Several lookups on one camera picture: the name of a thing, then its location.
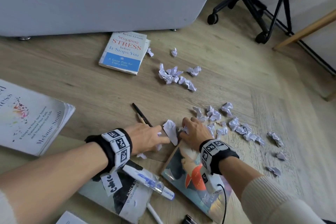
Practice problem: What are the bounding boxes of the pile of paper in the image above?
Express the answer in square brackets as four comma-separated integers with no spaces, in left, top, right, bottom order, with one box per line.
[136,47,288,177]

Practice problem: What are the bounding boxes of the black camera cable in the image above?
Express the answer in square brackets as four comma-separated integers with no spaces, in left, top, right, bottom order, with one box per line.
[216,184,228,224]

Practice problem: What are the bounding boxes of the white book red speckles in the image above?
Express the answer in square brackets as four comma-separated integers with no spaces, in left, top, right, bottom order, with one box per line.
[0,79,76,156]

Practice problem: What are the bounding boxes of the thick white marker pen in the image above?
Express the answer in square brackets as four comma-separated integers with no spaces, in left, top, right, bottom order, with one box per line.
[122,164,176,201]

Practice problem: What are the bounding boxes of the grey felt partition panel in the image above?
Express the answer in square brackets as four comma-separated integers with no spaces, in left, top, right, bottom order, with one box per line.
[0,0,224,39]

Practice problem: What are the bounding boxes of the pink highlighter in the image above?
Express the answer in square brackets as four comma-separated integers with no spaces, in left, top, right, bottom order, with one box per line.
[181,215,198,224]

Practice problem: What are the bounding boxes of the person's left hand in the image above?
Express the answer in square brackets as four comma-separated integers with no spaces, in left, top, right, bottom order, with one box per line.
[125,123,171,156]

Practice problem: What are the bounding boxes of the colourful cover novel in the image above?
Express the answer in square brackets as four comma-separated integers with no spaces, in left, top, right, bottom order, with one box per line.
[160,141,233,223]

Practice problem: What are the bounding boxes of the black and white book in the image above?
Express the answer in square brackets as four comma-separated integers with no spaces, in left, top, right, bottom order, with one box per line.
[78,159,161,224]

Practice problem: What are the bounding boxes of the person's left forearm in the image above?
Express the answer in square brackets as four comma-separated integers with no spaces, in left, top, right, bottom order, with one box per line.
[0,142,109,224]

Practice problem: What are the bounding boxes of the grey chair wooden legs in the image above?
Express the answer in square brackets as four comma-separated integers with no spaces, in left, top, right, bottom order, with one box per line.
[273,8,336,102]

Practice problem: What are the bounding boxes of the black marker pen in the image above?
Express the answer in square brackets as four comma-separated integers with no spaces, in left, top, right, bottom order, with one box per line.
[132,103,153,128]

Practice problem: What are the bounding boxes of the white book with green circle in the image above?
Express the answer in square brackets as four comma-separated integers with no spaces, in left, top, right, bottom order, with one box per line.
[55,210,89,224]

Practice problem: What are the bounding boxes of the person's right forearm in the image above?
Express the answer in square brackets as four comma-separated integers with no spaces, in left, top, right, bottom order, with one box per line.
[219,157,263,201]

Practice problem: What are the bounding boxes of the blue and white book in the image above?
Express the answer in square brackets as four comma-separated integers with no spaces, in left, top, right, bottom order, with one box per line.
[99,31,152,76]

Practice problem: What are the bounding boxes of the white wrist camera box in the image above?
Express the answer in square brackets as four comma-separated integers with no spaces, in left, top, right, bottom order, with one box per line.
[201,167,224,194]

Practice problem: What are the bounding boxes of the person's right hand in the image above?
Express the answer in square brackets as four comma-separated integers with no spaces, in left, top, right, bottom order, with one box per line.
[179,117,214,152]

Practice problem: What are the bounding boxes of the black wristband with marker tags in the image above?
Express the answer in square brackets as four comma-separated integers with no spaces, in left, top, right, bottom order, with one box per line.
[85,128,133,173]
[199,139,240,175]

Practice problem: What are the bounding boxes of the slim white pen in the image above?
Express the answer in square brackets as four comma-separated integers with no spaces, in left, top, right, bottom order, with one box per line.
[146,202,164,224]

